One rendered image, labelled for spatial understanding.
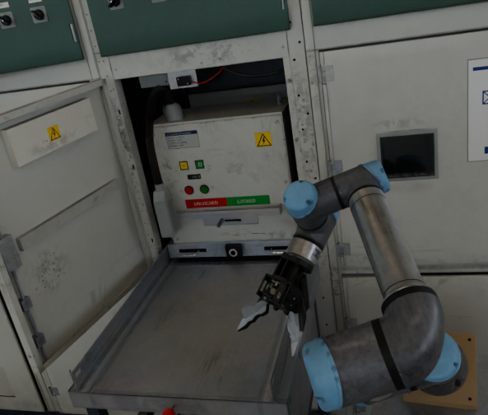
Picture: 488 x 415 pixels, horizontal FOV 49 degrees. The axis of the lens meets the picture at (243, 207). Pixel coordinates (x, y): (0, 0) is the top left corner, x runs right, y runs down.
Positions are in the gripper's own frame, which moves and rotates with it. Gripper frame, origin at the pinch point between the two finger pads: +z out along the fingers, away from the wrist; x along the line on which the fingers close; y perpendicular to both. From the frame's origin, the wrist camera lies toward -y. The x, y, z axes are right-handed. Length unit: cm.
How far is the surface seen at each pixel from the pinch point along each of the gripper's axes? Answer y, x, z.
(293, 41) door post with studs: 1, -35, -85
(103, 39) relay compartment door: 21, -89, -64
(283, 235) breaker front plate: -52, -42, -42
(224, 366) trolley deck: -23.9, -22.0, 8.2
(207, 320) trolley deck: -34, -41, -2
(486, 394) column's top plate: -47, 38, -16
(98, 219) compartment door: -13, -87, -16
